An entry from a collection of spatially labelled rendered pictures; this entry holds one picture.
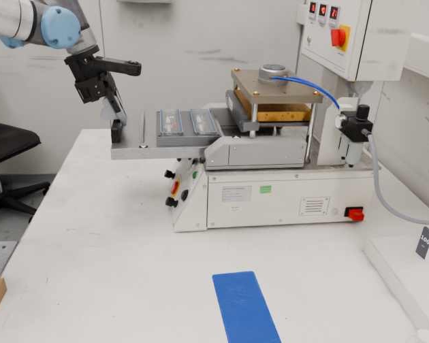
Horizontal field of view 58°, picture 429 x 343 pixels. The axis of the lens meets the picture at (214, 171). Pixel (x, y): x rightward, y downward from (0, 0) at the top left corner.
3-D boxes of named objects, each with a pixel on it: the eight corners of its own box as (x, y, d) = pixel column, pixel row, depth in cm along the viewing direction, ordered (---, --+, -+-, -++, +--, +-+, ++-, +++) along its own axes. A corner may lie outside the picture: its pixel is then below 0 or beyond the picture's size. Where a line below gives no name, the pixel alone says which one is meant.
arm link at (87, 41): (92, 24, 95) (87, 29, 88) (100, 43, 98) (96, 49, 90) (63, 35, 96) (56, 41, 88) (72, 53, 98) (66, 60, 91)
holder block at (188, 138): (211, 118, 117) (212, 110, 116) (221, 145, 100) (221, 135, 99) (156, 119, 115) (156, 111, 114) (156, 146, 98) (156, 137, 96)
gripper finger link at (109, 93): (116, 109, 102) (101, 78, 98) (122, 107, 102) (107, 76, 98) (114, 115, 98) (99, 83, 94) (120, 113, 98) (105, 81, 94)
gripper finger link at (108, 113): (109, 131, 104) (93, 99, 100) (129, 123, 104) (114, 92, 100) (107, 135, 102) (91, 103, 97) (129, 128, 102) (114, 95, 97)
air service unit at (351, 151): (341, 149, 99) (353, 92, 93) (368, 175, 87) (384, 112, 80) (321, 150, 99) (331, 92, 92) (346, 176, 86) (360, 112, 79)
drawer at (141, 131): (216, 128, 120) (217, 105, 117) (227, 160, 101) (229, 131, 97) (118, 131, 116) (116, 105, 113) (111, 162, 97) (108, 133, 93)
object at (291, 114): (287, 102, 118) (291, 71, 114) (313, 128, 99) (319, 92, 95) (231, 102, 116) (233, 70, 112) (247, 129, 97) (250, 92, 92)
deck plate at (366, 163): (328, 123, 132) (329, 120, 131) (380, 169, 101) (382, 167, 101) (193, 124, 125) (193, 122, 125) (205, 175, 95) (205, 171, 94)
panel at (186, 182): (169, 175, 130) (193, 127, 123) (173, 227, 104) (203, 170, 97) (164, 173, 129) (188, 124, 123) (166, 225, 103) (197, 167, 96)
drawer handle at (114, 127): (124, 122, 112) (122, 109, 110) (119, 143, 98) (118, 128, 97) (116, 122, 111) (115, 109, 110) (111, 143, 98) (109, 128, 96)
